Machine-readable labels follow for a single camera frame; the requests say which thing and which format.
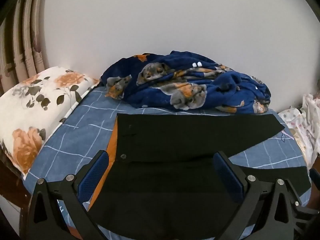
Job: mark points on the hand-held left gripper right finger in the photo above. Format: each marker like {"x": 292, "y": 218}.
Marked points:
{"x": 226, "y": 172}

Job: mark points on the white floral pillow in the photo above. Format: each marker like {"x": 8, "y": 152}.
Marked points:
{"x": 37, "y": 110}

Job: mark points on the beige floral curtain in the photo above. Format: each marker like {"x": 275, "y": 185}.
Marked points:
{"x": 25, "y": 42}

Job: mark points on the wooden bed frame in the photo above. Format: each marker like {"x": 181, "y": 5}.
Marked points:
{"x": 10, "y": 187}

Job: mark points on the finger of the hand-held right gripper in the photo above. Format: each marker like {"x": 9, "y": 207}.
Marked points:
{"x": 315, "y": 177}

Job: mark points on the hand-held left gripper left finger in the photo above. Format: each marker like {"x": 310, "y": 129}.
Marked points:
{"x": 96, "y": 170}

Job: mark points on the blue checked bed sheet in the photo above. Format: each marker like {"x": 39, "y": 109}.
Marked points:
{"x": 82, "y": 130}

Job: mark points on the black pants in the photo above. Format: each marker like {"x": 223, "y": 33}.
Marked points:
{"x": 175, "y": 135}

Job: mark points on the blue animal print blanket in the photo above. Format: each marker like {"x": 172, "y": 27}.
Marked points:
{"x": 155, "y": 97}

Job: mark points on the white dotted cloth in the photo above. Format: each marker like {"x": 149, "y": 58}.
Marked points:
{"x": 307, "y": 125}

